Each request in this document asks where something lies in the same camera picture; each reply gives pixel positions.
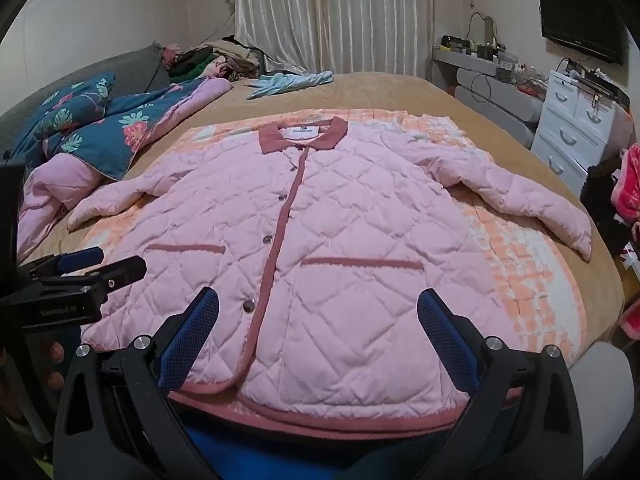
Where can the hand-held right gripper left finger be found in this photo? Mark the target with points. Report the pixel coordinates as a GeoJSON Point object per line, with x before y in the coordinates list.
{"type": "Point", "coordinates": [192, 340]}

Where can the bed with brown cover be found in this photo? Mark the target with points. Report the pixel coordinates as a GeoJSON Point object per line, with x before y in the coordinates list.
{"type": "Point", "coordinates": [380, 90]}

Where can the black fuzzy cloth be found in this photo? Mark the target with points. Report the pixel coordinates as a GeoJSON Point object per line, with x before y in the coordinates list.
{"type": "Point", "coordinates": [600, 195]}

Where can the clutter of small devices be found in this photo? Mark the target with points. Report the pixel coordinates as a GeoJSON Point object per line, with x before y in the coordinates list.
{"type": "Point", "coordinates": [487, 52]}

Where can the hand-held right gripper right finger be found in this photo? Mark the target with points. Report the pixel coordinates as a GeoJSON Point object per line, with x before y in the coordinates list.
{"type": "Point", "coordinates": [445, 340]}

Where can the grey wall shelf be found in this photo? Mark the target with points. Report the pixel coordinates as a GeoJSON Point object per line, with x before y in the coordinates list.
{"type": "Point", "coordinates": [500, 95]}

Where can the white round stool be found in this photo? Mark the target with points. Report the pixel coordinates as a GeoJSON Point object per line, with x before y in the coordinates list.
{"type": "Point", "coordinates": [600, 400]}

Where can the blue floral pink quilt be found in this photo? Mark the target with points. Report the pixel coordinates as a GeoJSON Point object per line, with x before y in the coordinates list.
{"type": "Point", "coordinates": [100, 130]}

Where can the pink quilted jacket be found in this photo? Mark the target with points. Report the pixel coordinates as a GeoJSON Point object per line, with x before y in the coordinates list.
{"type": "Point", "coordinates": [330, 240]}

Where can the pink cloth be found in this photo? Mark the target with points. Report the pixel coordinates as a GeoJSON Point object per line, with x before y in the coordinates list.
{"type": "Point", "coordinates": [631, 317]}

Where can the pile of mixed clothes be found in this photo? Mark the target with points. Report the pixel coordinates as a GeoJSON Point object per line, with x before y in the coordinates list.
{"type": "Point", "coordinates": [220, 57]}

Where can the pink patterned towel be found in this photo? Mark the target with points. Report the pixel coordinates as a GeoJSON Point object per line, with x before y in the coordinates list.
{"type": "Point", "coordinates": [631, 185]}

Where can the grey pillow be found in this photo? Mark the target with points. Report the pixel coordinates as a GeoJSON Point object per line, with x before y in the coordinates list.
{"type": "Point", "coordinates": [130, 67]}

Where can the white drawer chest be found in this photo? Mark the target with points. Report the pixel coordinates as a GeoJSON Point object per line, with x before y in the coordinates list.
{"type": "Point", "coordinates": [570, 120]}

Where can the black wall television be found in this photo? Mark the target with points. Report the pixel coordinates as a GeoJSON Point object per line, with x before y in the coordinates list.
{"type": "Point", "coordinates": [580, 20]}

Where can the white striped curtain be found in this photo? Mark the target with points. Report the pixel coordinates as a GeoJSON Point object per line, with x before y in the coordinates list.
{"type": "Point", "coordinates": [335, 15]}

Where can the person's left hand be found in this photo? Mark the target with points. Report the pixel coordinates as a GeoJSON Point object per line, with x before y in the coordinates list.
{"type": "Point", "coordinates": [57, 355]}

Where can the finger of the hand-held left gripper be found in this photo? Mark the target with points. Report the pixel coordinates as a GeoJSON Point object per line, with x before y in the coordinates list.
{"type": "Point", "coordinates": [80, 257]}
{"type": "Point", "coordinates": [120, 272]}

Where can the light blue cloth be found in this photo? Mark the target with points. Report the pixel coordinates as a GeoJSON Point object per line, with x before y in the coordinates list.
{"type": "Point", "coordinates": [287, 82]}

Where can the orange white checkered blanket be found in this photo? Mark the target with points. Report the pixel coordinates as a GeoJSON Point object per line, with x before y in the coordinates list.
{"type": "Point", "coordinates": [525, 270]}

